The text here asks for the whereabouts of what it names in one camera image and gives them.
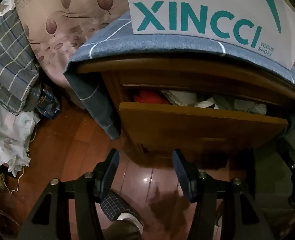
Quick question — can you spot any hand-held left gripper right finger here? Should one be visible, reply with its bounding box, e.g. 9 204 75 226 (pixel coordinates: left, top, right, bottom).
172 149 275 240

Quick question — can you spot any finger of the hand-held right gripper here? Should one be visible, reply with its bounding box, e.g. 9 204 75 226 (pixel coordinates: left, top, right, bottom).
275 137 295 178

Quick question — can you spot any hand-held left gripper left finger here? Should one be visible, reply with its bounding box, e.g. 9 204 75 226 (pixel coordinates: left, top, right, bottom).
17 149 120 240

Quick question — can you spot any wooden drawer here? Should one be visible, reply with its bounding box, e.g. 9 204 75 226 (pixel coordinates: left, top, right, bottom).
119 85 289 153

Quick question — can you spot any plain white underwear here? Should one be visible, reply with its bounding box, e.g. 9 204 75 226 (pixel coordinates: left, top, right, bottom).
196 99 234 110

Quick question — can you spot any red underwear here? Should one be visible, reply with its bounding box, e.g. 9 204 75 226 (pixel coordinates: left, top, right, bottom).
132 90 170 105

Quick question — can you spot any grey white underwear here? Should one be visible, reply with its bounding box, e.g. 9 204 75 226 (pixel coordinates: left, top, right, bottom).
234 99 267 115

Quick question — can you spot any white patterned underwear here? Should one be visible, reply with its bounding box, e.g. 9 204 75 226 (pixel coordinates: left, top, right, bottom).
161 89 199 107

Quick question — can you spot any white sock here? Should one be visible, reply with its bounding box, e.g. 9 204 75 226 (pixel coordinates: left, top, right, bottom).
116 212 144 233

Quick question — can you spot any brown slipper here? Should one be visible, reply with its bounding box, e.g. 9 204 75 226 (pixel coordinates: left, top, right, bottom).
102 221 143 240

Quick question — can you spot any wooden nightstand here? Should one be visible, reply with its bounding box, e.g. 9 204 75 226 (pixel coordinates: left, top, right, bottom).
76 57 295 160

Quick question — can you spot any small blue box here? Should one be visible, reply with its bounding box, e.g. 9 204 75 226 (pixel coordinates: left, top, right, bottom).
36 84 61 120

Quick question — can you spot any blue checked cloth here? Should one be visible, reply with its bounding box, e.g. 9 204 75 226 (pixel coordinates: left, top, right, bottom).
64 12 295 140

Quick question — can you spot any leaf print curtain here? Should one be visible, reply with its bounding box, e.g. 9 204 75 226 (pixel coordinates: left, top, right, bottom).
15 0 133 88

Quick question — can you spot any grey plaid cloth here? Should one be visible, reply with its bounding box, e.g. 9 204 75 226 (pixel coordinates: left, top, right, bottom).
0 9 41 113

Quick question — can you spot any thin white cord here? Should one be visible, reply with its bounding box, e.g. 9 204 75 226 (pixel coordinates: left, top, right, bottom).
2 127 38 195

